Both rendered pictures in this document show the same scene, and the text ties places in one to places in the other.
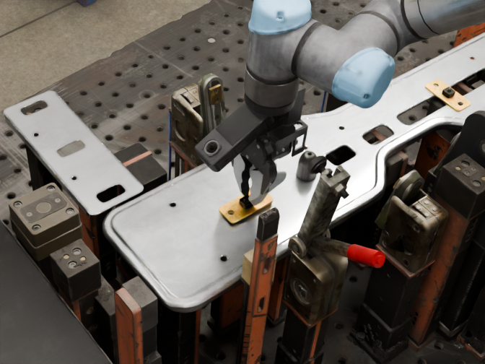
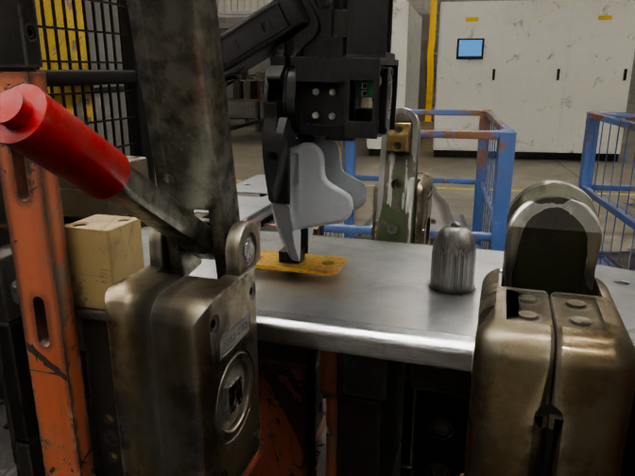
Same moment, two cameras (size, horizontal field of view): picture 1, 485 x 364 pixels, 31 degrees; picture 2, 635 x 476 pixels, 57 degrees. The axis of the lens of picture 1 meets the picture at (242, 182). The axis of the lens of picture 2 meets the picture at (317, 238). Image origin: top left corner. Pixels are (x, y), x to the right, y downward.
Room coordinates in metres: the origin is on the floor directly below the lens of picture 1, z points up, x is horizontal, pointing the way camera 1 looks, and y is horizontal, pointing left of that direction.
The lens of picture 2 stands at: (0.70, -0.40, 1.15)
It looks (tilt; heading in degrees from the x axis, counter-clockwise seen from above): 16 degrees down; 60
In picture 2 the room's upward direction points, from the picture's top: straight up
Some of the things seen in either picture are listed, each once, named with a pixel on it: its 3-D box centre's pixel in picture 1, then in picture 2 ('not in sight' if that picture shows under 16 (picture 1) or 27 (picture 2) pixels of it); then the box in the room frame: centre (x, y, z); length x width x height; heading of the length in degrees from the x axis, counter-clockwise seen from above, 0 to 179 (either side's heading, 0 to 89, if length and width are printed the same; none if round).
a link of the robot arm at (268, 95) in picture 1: (270, 79); not in sight; (0.92, -0.03, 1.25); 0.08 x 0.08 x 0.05
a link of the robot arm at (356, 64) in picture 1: (351, 60); not in sight; (0.89, -0.12, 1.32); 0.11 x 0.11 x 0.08; 58
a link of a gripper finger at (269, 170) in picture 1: (263, 167); (284, 141); (0.89, -0.03, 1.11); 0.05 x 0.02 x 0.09; 42
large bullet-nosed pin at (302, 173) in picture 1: (307, 166); (453, 264); (0.99, -0.10, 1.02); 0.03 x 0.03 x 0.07
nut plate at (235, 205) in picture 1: (246, 202); (291, 256); (0.91, -0.01, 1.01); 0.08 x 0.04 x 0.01; 132
